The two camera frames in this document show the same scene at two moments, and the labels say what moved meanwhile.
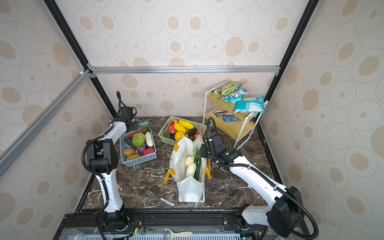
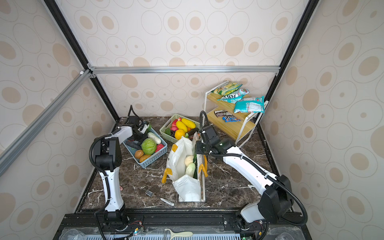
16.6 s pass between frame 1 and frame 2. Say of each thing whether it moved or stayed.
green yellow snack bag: stayed
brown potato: moved
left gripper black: moved
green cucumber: moved
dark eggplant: stayed
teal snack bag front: stayed
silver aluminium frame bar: stayed
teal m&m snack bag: stayed
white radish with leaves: stayed
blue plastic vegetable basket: moved
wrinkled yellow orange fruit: stayed
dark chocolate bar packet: stayed
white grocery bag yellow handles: stayed
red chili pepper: moved
